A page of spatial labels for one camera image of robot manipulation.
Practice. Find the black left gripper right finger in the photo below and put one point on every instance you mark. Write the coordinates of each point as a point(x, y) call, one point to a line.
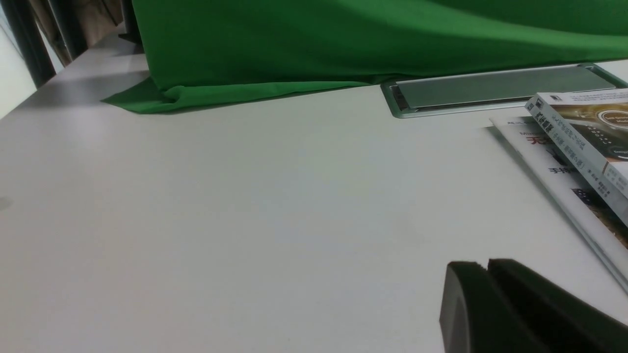
point(562, 321)

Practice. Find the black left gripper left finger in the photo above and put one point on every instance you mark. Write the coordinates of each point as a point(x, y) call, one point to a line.
point(476, 317)

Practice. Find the thin white booklet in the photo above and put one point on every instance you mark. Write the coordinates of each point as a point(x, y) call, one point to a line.
point(599, 214)

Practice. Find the thick white paperback book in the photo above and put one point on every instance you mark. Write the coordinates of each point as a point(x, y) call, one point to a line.
point(591, 129)

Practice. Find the green cloth backdrop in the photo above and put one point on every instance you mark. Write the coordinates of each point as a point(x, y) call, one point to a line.
point(204, 53)

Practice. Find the metal desk cable cover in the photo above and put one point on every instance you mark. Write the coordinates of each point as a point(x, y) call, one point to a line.
point(504, 89)

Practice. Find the black vertical post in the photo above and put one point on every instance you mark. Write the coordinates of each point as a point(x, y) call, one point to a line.
point(30, 43)

